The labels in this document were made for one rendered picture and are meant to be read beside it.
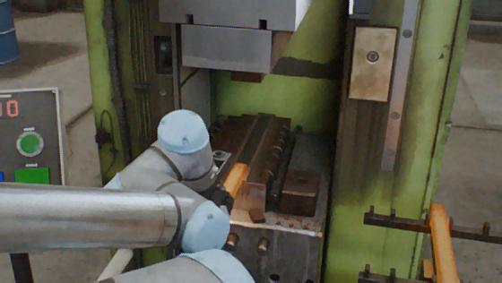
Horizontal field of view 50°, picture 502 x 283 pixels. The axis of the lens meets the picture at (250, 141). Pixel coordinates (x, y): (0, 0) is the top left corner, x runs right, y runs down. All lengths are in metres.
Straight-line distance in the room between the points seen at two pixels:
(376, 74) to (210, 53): 0.39
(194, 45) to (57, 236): 0.68
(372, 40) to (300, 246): 0.50
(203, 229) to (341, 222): 0.81
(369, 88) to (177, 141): 0.60
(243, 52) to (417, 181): 0.56
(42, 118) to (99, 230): 0.72
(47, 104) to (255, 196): 0.54
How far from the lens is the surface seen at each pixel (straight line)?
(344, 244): 1.52
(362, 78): 1.28
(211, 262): 0.55
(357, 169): 1.40
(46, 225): 0.61
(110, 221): 0.65
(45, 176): 1.32
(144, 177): 0.82
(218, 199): 1.01
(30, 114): 1.35
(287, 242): 1.29
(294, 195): 1.29
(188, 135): 0.83
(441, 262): 1.09
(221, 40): 1.18
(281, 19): 1.14
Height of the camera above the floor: 1.64
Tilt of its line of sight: 26 degrees down
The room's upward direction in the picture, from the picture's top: 1 degrees clockwise
